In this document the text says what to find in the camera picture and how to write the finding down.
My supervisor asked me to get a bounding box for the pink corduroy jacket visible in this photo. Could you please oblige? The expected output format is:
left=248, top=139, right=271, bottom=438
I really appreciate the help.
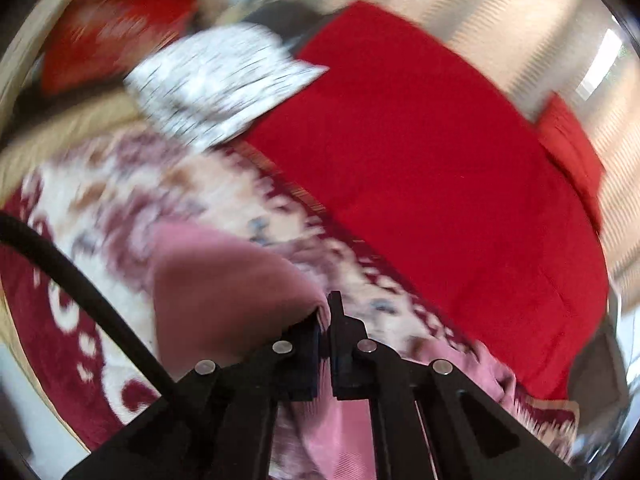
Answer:
left=152, top=222, right=514, bottom=479

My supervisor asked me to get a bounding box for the red blanket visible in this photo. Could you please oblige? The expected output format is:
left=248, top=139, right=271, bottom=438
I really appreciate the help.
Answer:
left=246, top=1, right=608, bottom=400

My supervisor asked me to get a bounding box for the red pillow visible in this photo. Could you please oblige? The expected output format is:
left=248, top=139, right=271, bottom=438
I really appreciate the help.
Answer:
left=535, top=92, right=605, bottom=234

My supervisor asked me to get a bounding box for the white speckled cloth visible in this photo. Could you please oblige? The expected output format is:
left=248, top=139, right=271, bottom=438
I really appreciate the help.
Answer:
left=124, top=23, right=329, bottom=152

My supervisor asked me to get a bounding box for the red cushion with beige trim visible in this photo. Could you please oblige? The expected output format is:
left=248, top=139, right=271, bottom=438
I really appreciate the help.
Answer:
left=1, top=0, right=227, bottom=125

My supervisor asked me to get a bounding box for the beige curtain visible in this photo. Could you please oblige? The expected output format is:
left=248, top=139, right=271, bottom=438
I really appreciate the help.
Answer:
left=311, top=0, right=639, bottom=286

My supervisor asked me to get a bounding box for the black cable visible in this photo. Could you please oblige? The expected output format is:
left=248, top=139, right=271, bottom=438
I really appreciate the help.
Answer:
left=0, top=211, right=179, bottom=401

